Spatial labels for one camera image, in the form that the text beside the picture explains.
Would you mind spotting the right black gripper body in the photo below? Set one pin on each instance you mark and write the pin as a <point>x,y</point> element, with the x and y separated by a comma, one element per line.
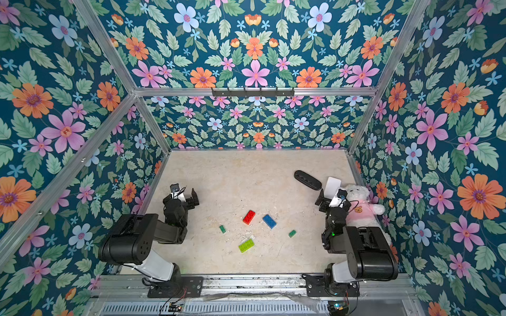
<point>328,199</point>

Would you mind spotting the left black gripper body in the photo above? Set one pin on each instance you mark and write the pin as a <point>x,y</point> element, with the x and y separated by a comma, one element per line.
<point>188,197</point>

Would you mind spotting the red lego brick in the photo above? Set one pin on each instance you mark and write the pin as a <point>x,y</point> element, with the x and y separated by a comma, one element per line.
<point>249,217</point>

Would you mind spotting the lime green lego brick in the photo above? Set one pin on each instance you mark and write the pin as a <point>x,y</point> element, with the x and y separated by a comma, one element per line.
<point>246,245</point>

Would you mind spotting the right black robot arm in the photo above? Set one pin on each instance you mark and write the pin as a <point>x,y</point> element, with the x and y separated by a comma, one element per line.
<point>352,229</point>

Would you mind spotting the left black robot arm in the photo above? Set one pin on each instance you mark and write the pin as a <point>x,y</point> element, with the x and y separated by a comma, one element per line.
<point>129,242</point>

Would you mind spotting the blue lego brick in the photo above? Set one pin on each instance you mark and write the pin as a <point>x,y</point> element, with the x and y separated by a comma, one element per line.
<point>270,222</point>

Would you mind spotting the white teddy bear pink shirt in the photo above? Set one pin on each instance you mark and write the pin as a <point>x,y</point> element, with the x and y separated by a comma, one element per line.
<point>363,212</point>

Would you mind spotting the white rectangular box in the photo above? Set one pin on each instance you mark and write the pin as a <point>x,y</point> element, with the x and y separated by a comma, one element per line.
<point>332,186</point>

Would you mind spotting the black oval remote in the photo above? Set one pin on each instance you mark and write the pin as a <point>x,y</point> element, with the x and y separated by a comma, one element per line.
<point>307,180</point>

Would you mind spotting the green circuit board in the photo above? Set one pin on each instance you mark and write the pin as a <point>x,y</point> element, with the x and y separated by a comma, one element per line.
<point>338,308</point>

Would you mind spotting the small left circuit board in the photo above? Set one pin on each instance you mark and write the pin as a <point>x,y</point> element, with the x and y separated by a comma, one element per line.
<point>175,308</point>

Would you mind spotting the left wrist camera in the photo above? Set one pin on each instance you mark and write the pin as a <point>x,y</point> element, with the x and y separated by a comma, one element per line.
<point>177,190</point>

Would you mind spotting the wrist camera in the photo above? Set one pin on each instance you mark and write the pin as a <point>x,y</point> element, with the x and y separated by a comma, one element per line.
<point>177,190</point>
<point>337,199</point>

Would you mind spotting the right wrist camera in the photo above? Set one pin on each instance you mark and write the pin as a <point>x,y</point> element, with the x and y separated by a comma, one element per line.
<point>337,199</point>

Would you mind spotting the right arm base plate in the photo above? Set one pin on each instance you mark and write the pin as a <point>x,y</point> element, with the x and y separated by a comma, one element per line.
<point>325,286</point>

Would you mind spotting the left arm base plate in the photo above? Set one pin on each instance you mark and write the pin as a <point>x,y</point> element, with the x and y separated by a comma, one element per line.
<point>187,286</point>

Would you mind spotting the black hook rail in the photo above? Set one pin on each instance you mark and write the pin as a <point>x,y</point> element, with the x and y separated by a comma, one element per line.
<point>252,92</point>

